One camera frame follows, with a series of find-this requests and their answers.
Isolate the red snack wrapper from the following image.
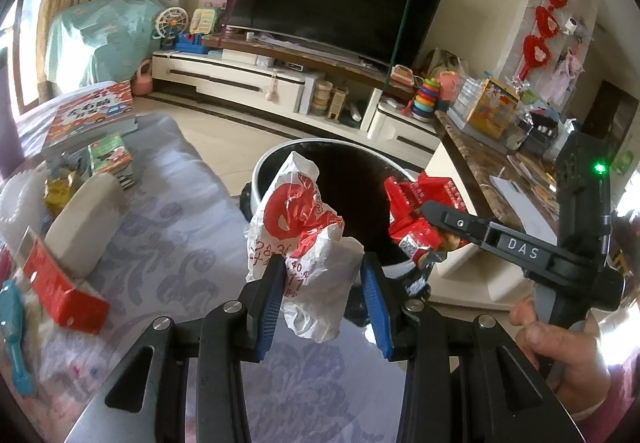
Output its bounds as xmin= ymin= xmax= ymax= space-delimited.
xmin=384 ymin=174 xmax=468 ymax=269

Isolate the white red plastic bag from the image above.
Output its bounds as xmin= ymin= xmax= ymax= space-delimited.
xmin=245 ymin=152 xmax=364 ymax=343

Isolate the red white carton box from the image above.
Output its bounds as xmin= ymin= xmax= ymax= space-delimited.
xmin=17 ymin=227 xmax=110 ymax=335

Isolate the right hand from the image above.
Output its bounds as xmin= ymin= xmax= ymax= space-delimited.
xmin=510 ymin=298 xmax=611 ymax=415

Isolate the yellow toy box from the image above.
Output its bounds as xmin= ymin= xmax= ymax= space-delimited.
xmin=465 ymin=78 xmax=520 ymax=140

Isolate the white foam block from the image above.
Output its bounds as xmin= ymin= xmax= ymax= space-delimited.
xmin=44 ymin=174 xmax=128 ymax=281

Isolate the green small carton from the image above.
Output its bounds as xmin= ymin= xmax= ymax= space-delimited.
xmin=88 ymin=133 xmax=132 ymax=174

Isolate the white tv cabinet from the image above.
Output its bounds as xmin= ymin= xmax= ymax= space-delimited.
xmin=152 ymin=39 xmax=440 ymax=168

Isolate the yellow snack wrapper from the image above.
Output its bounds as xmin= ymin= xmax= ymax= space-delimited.
xmin=43 ymin=171 xmax=82 ymax=219

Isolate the red children's book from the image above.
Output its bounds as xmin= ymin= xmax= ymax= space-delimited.
xmin=43 ymin=81 xmax=138 ymax=152

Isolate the pink watering can toy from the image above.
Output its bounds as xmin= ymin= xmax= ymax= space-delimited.
xmin=131 ymin=59 xmax=153 ymax=96

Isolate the teal hair brush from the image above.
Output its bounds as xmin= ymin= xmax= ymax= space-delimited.
xmin=0 ymin=279 xmax=36 ymax=397

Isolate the toy telephone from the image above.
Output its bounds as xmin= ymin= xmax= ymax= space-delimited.
xmin=189 ymin=8 xmax=217 ymax=35

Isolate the ferris wheel toy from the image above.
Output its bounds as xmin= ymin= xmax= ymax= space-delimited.
xmin=152 ymin=7 xmax=190 ymax=49

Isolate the teal covered armchair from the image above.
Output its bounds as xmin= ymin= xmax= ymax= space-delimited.
xmin=44 ymin=0 xmax=164 ymax=93

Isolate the rainbow stacking ring toy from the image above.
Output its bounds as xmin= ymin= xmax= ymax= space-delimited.
xmin=410 ymin=78 xmax=440 ymax=120

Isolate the red heart wall hanging right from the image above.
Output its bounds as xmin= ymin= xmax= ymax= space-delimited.
xmin=518 ymin=0 xmax=568 ymax=81

